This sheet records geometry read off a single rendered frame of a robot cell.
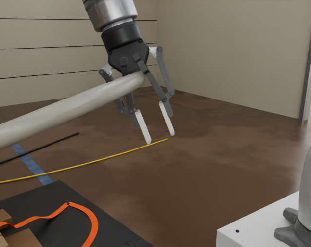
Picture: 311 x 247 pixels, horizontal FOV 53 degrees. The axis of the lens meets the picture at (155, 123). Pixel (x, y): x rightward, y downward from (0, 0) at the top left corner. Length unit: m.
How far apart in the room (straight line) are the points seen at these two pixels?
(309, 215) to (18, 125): 0.59
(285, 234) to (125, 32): 0.57
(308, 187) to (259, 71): 4.92
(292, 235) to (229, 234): 0.14
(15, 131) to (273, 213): 0.70
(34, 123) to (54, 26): 5.94
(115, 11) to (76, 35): 5.94
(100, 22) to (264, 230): 0.61
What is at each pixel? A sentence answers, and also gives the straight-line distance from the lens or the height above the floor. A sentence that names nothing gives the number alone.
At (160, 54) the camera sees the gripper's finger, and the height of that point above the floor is 1.33.
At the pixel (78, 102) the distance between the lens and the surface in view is 0.45.
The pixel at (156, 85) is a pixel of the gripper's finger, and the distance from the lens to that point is 0.61.
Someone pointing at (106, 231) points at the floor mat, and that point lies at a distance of 2.33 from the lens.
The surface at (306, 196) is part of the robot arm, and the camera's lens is 0.75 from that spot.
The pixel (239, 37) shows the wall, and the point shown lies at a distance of 5.84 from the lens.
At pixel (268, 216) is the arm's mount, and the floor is 0.90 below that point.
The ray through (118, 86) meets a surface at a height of 1.29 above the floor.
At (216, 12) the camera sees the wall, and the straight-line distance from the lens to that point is 6.21.
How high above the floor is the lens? 1.38
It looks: 17 degrees down
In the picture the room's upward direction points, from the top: straight up
